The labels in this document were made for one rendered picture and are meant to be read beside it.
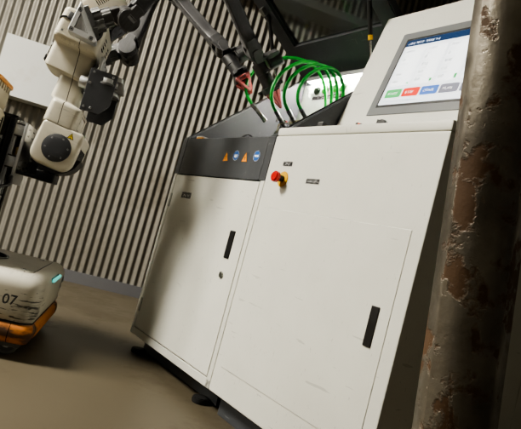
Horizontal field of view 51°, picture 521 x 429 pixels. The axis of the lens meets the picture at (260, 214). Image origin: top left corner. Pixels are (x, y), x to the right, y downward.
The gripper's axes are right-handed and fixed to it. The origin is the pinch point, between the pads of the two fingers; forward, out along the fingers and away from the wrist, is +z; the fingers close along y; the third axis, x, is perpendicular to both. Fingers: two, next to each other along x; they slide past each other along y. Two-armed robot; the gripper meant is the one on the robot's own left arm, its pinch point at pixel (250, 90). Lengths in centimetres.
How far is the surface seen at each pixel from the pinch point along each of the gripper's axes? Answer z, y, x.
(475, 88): 105, -190, 45
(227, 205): 46, -18, 37
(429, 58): 48, -50, -43
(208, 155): 18.9, -4.1, 30.8
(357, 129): 62, -66, -1
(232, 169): 35.1, -18.4, 27.9
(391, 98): 50, -42, -27
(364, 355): 114, -70, 33
